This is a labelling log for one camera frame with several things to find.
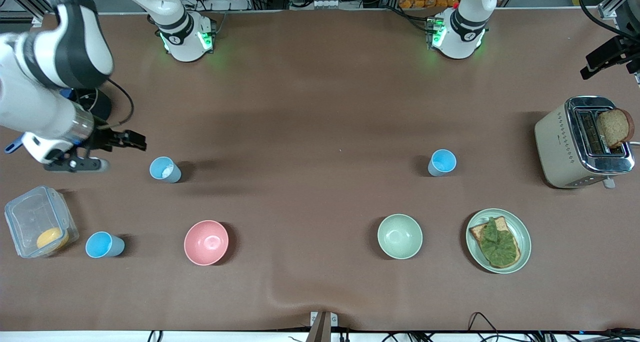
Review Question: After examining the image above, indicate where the light blue plastic cup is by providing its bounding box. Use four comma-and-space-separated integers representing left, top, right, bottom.
427, 149, 457, 177
149, 156, 182, 184
85, 231, 126, 259

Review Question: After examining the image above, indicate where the brown bread slice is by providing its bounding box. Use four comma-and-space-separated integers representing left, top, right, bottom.
596, 108, 635, 149

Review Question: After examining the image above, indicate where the clear plastic lidded container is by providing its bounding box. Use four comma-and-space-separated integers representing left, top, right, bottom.
4, 185, 80, 259

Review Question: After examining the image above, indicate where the yellow round sponge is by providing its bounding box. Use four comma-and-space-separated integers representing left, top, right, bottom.
36, 227, 70, 251

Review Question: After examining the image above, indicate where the beige chrome toaster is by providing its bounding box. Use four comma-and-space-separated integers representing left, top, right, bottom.
534, 96, 637, 189

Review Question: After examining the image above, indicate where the pink bowl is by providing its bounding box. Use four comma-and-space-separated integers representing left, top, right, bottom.
183, 220, 230, 266

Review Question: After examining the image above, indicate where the brown table cloth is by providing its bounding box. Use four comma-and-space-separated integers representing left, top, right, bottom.
0, 8, 640, 333

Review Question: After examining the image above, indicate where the pale green plate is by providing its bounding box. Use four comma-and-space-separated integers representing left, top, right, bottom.
465, 208, 532, 274

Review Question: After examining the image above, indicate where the green lettuce leaf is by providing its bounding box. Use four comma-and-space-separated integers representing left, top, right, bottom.
480, 217, 519, 266

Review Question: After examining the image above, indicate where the toast slice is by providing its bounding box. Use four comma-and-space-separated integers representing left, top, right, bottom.
469, 216, 522, 269

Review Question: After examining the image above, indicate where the pale green bowl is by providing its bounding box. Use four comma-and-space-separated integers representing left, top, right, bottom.
377, 213, 424, 260

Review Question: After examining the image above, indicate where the black saucepan blue handle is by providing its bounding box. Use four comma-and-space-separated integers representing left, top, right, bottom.
4, 86, 114, 154

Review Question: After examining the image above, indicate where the grey metal table bracket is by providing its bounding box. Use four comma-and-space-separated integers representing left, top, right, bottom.
306, 311, 339, 342

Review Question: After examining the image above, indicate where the black floor cable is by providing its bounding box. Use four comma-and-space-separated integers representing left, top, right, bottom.
467, 312, 501, 342

